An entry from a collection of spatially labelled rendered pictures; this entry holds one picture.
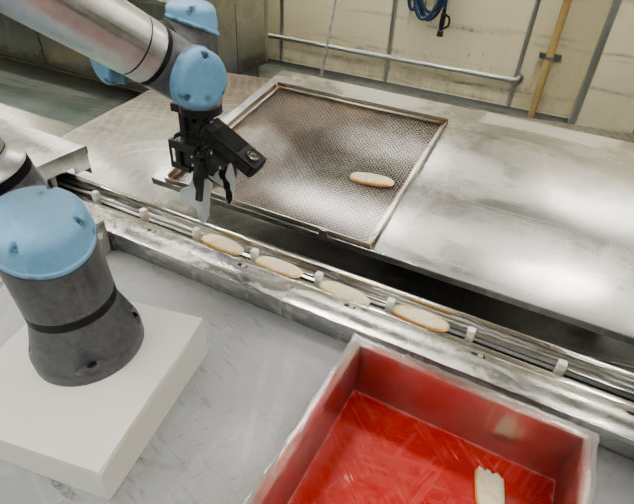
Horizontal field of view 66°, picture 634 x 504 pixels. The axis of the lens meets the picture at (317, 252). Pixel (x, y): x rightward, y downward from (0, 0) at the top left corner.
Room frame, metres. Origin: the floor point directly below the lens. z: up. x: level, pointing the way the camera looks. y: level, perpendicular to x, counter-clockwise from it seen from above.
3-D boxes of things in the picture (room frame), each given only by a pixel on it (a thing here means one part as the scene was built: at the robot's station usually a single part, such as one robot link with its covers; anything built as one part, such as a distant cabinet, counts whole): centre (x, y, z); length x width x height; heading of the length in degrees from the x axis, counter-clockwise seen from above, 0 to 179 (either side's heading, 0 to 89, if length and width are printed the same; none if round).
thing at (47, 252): (0.48, 0.33, 1.05); 0.13 x 0.12 x 0.14; 46
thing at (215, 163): (0.80, 0.22, 1.07); 0.09 x 0.08 x 0.12; 65
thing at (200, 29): (0.79, 0.21, 1.23); 0.09 x 0.08 x 0.11; 136
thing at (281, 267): (0.73, 0.07, 0.86); 0.10 x 0.04 x 0.01; 65
